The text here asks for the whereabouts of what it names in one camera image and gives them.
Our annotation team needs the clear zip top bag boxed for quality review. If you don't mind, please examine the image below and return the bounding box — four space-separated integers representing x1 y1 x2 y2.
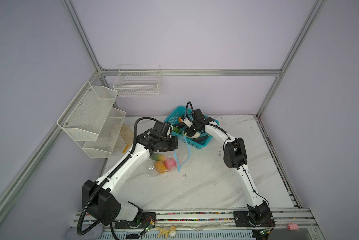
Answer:
146 135 191 178

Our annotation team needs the yellow toy mango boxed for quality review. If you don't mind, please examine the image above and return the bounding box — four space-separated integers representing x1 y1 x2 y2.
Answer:
154 161 167 174

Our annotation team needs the pink toy fruit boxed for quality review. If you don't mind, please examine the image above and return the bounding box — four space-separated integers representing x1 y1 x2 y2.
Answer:
164 158 177 170

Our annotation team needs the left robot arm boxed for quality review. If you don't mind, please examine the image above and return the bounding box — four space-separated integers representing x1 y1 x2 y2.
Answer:
76 118 178 236

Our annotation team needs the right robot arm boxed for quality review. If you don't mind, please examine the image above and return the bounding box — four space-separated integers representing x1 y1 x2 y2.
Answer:
187 109 271 227

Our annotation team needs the dark toy eggplant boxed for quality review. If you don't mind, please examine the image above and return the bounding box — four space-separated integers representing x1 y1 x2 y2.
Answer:
192 135 209 143

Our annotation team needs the teal plastic basket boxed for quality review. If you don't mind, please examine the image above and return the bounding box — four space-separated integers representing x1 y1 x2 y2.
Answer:
164 106 213 149

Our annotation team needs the white mesh lower shelf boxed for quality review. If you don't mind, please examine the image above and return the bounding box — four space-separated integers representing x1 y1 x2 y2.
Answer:
82 108 126 159

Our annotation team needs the white mesh shelf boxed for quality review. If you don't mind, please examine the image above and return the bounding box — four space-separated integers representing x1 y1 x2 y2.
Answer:
56 82 117 142
82 108 126 159

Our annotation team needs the white mesh upper shelf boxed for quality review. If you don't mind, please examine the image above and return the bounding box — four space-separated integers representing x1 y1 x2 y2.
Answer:
56 82 117 142

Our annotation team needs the wooden toy figure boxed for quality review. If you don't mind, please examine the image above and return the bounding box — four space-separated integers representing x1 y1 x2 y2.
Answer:
156 226 176 239

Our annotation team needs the grey cloth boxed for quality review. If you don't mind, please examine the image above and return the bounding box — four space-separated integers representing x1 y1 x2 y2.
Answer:
66 223 104 240

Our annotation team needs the pink toy pig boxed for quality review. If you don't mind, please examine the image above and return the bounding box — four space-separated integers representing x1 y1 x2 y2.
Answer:
288 223 299 231

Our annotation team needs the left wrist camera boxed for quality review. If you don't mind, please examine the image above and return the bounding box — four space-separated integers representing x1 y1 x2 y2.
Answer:
150 121 171 138

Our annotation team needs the white wire basket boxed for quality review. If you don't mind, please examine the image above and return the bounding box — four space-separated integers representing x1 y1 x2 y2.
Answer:
113 65 161 97

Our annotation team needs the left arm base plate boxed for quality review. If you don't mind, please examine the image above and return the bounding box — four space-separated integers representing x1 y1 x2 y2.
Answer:
113 212 156 229

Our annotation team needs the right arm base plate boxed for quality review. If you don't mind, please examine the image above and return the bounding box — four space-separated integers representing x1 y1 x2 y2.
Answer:
233 211 275 228

